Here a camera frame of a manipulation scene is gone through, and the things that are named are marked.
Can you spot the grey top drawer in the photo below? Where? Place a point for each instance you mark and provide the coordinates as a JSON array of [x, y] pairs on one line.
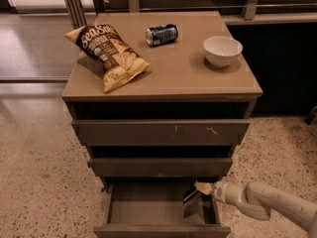
[[197, 132]]

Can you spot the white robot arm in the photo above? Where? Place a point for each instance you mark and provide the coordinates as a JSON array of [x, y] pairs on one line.
[[258, 200]]

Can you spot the grey drawer cabinet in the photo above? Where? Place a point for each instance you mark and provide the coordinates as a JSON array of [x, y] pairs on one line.
[[179, 84]]

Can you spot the black rxbar chocolate bar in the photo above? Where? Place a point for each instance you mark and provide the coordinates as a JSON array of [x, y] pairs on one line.
[[189, 193]]

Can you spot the white ceramic bowl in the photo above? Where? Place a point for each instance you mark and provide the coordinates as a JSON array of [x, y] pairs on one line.
[[222, 51]]

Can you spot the grey middle drawer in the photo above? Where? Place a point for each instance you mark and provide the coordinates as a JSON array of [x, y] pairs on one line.
[[160, 167]]

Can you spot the grey open bottom drawer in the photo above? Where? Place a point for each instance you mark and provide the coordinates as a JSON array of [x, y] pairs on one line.
[[154, 208]]

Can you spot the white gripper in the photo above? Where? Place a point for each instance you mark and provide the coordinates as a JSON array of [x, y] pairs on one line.
[[219, 191]]

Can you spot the brown sea salt chips bag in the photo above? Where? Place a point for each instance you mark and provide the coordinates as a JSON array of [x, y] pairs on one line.
[[120, 62]]

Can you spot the blue soda can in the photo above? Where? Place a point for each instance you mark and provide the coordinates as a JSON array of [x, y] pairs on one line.
[[161, 35]]

